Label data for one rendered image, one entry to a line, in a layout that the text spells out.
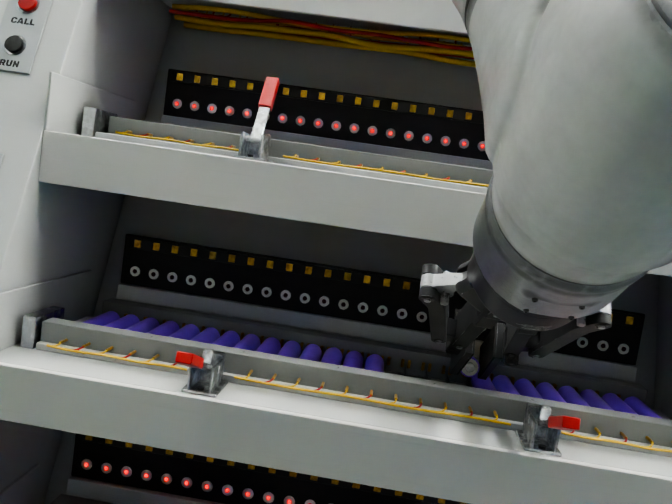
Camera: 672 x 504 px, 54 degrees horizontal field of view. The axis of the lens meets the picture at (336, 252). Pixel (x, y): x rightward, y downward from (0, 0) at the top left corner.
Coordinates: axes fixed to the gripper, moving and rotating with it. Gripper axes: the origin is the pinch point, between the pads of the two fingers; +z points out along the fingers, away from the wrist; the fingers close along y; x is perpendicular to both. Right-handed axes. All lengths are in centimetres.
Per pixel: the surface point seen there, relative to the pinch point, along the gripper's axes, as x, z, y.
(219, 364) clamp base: -5.6, -3.1, -20.7
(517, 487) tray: -11.0, -3.0, 3.3
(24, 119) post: 11.7, -7.3, -41.6
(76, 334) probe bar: -4.3, 0.1, -34.2
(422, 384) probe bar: -3.8, -0.5, -4.3
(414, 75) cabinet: 35.5, 8.5, -8.5
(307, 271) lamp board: 8.3, 8.5, -16.5
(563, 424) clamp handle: -7.5, -10.2, 4.3
